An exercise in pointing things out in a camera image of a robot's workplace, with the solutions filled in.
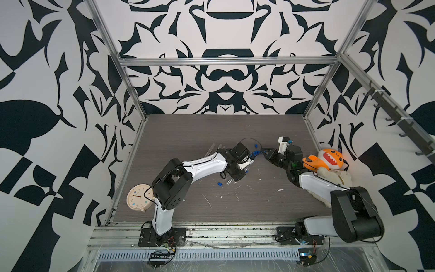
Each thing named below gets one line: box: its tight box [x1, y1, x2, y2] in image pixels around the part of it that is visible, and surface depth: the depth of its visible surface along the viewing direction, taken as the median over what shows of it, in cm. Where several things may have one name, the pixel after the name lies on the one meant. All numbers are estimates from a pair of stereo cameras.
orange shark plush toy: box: [301, 148, 344, 172], surface depth 92 cm
